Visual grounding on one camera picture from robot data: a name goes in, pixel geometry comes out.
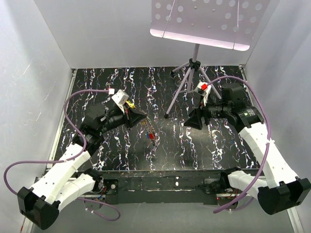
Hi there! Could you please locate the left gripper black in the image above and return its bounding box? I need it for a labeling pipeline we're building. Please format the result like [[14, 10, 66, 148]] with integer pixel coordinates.
[[98, 102, 147, 134]]

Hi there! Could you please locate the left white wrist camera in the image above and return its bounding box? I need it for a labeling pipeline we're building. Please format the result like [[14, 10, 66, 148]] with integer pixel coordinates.
[[112, 89, 129, 111]]

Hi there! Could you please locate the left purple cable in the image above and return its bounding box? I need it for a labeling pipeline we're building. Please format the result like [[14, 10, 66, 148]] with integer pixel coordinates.
[[3, 88, 121, 221]]

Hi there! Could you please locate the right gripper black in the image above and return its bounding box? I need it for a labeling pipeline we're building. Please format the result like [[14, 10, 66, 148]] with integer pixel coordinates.
[[183, 95, 230, 130]]

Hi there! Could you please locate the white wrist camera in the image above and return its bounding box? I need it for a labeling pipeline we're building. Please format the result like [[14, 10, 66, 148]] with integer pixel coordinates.
[[112, 89, 129, 111], [195, 81, 211, 106]]

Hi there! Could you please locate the purple cable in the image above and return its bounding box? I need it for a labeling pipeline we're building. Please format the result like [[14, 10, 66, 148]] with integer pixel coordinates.
[[207, 75, 272, 214], [3, 88, 121, 221]]

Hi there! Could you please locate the yellow owl number block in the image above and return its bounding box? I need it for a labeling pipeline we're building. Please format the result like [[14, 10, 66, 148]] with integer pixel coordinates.
[[126, 101, 135, 109]]

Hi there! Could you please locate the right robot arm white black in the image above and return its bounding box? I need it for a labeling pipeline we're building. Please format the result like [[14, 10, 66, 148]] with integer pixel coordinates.
[[184, 82, 311, 215]]

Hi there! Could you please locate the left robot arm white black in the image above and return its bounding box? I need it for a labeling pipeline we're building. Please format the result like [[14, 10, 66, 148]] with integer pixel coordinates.
[[17, 103, 147, 230]]

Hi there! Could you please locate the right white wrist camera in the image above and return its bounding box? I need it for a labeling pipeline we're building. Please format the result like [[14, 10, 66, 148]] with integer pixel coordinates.
[[195, 81, 211, 106]]

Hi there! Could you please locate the lilac music stand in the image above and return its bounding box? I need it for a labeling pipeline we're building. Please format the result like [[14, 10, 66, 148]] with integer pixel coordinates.
[[150, 0, 278, 118]]

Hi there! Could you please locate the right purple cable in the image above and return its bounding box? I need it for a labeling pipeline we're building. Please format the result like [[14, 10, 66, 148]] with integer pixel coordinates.
[[207, 75, 272, 214]]

